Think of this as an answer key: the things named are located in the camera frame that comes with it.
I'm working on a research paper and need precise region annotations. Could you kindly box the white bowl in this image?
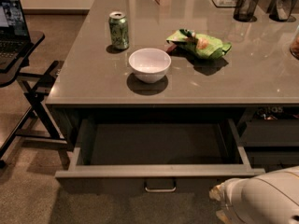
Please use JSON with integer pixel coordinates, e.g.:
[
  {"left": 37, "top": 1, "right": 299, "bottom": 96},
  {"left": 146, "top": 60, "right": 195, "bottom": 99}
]
[{"left": 128, "top": 48, "right": 171, "bottom": 83}]

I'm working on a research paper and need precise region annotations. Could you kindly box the right grey drawer stack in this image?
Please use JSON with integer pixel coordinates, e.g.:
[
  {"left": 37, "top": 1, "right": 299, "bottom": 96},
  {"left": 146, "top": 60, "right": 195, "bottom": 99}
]
[{"left": 240, "top": 106, "right": 299, "bottom": 172}]

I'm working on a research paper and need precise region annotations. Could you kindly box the grey top drawer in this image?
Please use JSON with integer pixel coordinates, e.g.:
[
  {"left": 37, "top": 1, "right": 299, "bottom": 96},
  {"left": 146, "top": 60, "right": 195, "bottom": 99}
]
[{"left": 55, "top": 119, "right": 264, "bottom": 193}]

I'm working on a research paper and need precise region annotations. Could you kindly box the glass jar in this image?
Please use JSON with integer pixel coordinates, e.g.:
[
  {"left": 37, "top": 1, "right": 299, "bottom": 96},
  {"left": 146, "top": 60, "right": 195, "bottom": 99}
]
[{"left": 290, "top": 26, "right": 299, "bottom": 60}]

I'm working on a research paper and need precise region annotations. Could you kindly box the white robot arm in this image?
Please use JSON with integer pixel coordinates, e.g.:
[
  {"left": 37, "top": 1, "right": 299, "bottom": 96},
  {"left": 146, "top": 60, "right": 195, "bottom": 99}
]
[{"left": 209, "top": 166, "right": 299, "bottom": 224}]

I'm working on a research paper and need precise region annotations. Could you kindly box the dark mesh utensil holder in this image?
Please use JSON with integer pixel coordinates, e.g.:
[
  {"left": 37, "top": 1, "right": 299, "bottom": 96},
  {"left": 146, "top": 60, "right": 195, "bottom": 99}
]
[{"left": 268, "top": 0, "right": 298, "bottom": 22}]

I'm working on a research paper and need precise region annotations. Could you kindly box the black mesh cup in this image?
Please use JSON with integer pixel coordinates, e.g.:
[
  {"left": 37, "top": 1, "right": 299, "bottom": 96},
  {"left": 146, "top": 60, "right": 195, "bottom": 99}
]
[{"left": 234, "top": 0, "right": 259, "bottom": 22}]

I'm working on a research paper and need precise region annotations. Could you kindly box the black laptop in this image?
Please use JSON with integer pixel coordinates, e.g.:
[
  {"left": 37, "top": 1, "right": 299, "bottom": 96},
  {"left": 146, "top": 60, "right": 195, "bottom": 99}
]
[{"left": 0, "top": 0, "right": 32, "bottom": 72}]

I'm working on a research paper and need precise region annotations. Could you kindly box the green soda can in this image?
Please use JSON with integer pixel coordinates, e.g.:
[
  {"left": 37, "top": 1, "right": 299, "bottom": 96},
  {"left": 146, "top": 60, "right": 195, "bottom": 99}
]
[{"left": 108, "top": 11, "right": 129, "bottom": 50}]

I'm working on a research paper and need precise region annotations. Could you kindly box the grey counter cabinet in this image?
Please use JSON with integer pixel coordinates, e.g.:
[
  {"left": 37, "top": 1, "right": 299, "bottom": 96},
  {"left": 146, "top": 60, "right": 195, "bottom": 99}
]
[{"left": 47, "top": 0, "right": 299, "bottom": 136}]

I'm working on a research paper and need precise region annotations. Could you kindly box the green chip bag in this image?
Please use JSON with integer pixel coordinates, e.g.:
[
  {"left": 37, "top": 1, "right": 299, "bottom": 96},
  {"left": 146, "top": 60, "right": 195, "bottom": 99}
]
[{"left": 166, "top": 29, "right": 232, "bottom": 60}]

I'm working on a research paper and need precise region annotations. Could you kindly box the black laptop stand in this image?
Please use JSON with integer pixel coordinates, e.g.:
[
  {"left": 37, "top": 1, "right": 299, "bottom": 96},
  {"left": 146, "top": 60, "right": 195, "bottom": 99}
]
[{"left": 0, "top": 31, "right": 64, "bottom": 169}]

